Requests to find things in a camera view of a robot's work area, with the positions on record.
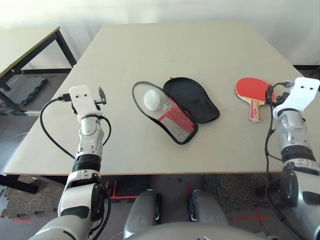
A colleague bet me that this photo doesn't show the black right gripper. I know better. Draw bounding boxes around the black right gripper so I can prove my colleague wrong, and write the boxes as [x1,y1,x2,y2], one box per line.
[264,84,292,106]

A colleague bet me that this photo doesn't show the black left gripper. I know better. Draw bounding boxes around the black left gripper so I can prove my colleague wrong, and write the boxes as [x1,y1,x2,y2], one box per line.
[94,86,109,111]

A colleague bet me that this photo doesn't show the red ping-pong paddle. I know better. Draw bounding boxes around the red ping-pong paddle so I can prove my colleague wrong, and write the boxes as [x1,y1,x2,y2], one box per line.
[234,76,277,123]

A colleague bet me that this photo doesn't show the white plush keychain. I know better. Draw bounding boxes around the white plush keychain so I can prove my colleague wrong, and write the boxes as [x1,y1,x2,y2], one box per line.
[142,89,173,112]

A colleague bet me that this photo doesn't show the red black paddle case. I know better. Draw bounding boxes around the red black paddle case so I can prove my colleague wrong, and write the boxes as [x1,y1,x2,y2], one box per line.
[131,76,221,145]

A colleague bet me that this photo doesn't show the black-framed side table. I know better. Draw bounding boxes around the black-framed side table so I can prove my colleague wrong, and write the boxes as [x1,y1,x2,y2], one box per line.
[0,26,78,116]

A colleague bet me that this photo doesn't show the dark foam floor tile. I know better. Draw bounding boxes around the dark foam floor tile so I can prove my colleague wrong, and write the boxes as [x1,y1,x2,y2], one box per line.
[4,74,48,105]

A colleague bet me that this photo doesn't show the speckled grey floor mat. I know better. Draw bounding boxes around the speckled grey floor mat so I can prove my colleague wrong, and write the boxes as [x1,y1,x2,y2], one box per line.
[0,174,76,220]
[203,173,283,216]

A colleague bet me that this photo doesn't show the grey robot left leg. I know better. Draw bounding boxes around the grey robot left leg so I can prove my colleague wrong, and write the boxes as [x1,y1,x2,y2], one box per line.
[124,189,163,240]

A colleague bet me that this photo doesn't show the grey robot leg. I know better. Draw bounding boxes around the grey robot leg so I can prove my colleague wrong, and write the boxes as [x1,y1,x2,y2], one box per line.
[124,189,163,240]
[187,189,230,226]

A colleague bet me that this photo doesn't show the grey robot right leg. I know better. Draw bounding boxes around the grey robot right leg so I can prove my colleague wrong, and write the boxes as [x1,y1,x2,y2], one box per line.
[187,189,230,226]

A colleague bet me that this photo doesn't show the grey robot torso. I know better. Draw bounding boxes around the grey robot torso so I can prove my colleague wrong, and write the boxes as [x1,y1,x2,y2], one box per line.
[129,221,268,240]

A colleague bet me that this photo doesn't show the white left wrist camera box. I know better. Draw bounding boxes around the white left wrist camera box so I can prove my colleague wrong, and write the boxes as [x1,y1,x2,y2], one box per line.
[68,85,104,120]

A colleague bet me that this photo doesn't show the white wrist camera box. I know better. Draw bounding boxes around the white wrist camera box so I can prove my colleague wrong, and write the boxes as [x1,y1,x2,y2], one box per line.
[68,85,104,120]
[273,76,320,118]

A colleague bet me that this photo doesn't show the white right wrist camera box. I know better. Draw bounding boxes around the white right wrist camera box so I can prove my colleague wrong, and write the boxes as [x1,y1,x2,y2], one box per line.
[273,76,320,118]

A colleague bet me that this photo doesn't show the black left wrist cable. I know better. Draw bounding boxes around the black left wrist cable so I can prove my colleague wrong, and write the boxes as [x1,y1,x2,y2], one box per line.
[39,93,113,160]

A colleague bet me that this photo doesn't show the thin white floor cable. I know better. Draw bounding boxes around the thin white floor cable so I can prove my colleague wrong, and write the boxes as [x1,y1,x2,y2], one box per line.
[0,132,27,143]

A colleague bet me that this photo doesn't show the black table frame bar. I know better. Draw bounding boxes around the black table frame bar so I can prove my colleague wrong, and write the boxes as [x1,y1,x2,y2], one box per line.
[0,174,68,194]

